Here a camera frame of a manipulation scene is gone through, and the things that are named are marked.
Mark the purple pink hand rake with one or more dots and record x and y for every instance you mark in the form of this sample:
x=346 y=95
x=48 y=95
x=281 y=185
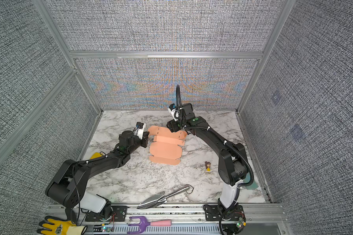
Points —
x=144 y=223

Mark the small brown yellow figurine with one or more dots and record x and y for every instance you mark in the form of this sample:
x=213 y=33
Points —
x=208 y=166

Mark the metal garden trowel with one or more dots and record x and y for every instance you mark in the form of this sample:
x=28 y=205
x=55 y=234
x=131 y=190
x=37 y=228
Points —
x=161 y=198

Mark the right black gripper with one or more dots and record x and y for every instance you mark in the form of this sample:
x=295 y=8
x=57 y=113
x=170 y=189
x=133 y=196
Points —
x=172 y=126

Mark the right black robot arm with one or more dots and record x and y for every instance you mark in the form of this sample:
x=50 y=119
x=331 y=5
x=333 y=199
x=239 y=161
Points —
x=233 y=166

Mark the yellow handled tool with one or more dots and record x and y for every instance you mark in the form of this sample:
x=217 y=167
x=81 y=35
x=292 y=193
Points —
x=96 y=156

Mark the yellow black work glove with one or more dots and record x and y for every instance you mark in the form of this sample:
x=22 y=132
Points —
x=52 y=225

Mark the pink paper box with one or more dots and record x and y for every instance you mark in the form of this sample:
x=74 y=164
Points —
x=166 y=147

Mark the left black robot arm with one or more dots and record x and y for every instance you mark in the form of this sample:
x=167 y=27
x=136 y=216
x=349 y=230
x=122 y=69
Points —
x=68 y=186

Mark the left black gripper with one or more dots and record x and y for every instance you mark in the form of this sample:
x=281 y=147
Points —
x=144 y=139

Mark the teal sponge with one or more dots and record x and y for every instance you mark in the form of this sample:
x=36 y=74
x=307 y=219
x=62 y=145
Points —
x=253 y=186

